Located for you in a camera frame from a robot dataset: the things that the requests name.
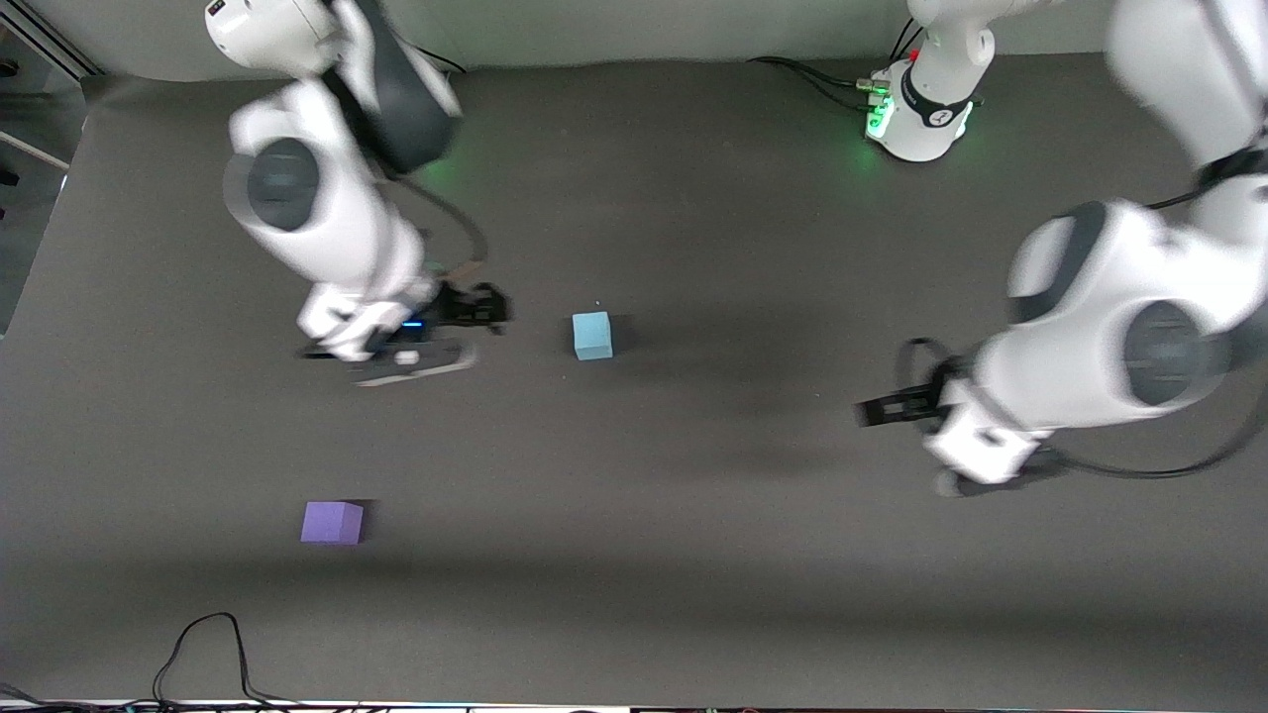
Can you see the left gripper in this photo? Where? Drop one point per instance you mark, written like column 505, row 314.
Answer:
column 929, row 397

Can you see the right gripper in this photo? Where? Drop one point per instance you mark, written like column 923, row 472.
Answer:
column 462, row 304

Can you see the light blue foam block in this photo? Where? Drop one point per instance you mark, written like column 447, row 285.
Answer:
column 592, row 335

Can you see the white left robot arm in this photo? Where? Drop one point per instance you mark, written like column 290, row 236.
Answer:
column 1119, row 297

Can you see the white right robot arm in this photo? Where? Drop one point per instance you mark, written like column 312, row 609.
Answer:
column 327, row 228

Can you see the purple foam block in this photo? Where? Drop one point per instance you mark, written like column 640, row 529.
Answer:
column 332, row 523

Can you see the dark grey table mat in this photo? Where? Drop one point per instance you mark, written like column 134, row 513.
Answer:
column 693, row 545

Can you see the aluminium frame bar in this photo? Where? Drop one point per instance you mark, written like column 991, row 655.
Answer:
column 50, row 45

